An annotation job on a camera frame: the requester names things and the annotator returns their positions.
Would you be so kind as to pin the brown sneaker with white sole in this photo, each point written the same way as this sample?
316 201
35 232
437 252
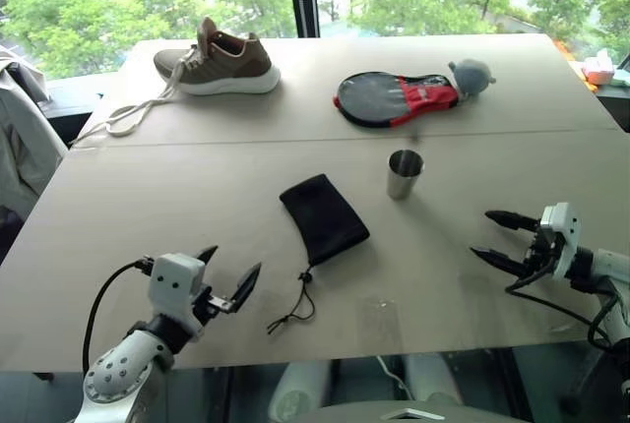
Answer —
221 66

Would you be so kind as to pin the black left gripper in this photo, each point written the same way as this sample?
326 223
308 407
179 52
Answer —
204 306

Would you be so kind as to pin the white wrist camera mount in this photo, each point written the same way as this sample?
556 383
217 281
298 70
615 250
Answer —
174 285
561 226

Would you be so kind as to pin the stainless steel cup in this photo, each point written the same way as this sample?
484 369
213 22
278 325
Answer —
404 177

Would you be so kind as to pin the orange and white box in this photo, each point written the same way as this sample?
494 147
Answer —
599 69

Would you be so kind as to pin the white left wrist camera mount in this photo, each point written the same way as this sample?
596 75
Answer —
174 285

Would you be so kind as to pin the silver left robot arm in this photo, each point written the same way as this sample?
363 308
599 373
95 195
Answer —
120 369

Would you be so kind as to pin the grey plush toy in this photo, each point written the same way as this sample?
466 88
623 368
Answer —
472 76

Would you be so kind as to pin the black and red paddle cover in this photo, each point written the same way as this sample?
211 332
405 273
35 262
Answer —
379 98

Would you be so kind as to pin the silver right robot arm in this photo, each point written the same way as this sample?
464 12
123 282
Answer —
608 270

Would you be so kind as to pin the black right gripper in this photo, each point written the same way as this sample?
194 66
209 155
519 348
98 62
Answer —
541 251

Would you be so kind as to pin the white rounded robot leg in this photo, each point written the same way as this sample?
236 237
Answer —
297 388
433 379

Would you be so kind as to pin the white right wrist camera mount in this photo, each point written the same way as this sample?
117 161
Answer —
561 226

